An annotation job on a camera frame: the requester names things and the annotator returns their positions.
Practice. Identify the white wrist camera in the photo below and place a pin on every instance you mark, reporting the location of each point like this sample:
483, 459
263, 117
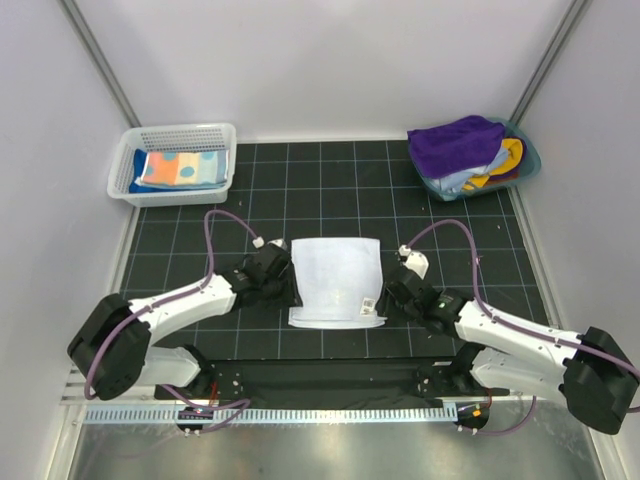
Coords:
259, 243
414, 261

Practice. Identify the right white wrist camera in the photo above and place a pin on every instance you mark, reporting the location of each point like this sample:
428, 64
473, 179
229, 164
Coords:
414, 261

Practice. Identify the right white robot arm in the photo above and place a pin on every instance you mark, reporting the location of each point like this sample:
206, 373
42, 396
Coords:
588, 373

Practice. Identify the white perforated plastic basket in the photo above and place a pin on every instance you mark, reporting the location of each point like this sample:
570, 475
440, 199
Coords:
173, 138

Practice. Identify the white slotted cable duct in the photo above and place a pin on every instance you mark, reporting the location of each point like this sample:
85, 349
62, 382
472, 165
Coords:
184, 415

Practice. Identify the blue microfiber towel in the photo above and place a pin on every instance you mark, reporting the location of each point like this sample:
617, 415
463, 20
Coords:
139, 162

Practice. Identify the yellow towel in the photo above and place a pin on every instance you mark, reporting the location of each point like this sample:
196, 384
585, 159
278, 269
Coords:
507, 164

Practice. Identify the pale blue towel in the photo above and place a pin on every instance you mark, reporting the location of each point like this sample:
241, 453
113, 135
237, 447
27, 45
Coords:
453, 184

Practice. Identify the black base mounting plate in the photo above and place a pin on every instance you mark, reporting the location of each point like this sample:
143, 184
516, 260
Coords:
422, 377

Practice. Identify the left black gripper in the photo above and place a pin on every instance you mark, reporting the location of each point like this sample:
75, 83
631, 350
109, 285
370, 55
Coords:
290, 297

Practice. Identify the white towel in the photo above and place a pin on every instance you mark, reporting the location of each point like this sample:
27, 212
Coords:
339, 281

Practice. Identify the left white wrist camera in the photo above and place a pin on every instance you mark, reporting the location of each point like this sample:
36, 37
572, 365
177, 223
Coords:
259, 243

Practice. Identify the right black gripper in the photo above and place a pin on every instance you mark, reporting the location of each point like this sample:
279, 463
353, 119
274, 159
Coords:
385, 304

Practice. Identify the purple towel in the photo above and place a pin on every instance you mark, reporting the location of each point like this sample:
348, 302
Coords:
467, 143

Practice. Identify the black grid mat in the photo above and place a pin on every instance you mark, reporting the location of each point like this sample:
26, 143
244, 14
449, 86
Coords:
331, 189

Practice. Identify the blue towel container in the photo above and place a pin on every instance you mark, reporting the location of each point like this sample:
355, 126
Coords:
530, 166

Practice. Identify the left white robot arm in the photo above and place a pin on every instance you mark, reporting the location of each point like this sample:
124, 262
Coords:
117, 348

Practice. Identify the light blue cartoon towel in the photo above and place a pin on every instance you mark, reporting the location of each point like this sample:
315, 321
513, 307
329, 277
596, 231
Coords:
186, 170

